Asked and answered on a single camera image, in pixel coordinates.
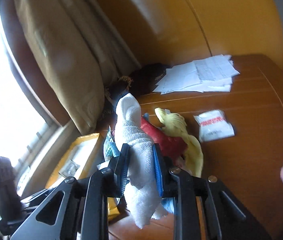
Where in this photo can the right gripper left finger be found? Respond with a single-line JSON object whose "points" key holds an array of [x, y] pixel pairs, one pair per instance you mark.
{"points": [[118, 172]]}

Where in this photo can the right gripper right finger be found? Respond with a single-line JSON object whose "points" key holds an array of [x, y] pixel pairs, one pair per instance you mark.
{"points": [[162, 174]]}

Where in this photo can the blue terry towel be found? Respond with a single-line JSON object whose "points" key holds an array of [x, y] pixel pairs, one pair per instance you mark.
{"points": [[110, 149]]}

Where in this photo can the red fabric pouch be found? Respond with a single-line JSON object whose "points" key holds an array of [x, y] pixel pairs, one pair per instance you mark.
{"points": [[172, 147]]}

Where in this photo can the white towel cloth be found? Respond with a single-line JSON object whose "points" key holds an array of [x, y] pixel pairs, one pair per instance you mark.
{"points": [[141, 194]]}

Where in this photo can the yellow cloth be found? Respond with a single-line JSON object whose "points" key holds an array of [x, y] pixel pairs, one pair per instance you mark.
{"points": [[174, 125]]}

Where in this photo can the yellow shallow box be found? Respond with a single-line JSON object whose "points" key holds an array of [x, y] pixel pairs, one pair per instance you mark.
{"points": [[81, 160]]}

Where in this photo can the white packet red text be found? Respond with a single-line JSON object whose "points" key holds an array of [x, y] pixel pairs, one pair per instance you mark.
{"points": [[213, 126]]}

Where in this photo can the dark fringed scarf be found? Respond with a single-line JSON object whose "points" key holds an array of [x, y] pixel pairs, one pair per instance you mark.
{"points": [[140, 82]]}

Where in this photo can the stack of white papers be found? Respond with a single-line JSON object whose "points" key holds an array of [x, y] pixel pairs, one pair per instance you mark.
{"points": [[213, 74]]}

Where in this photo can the beige curtain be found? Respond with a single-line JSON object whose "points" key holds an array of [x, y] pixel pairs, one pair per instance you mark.
{"points": [[78, 51]]}

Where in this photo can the wooden wardrobe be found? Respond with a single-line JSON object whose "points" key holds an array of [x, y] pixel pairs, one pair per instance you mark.
{"points": [[178, 31]]}

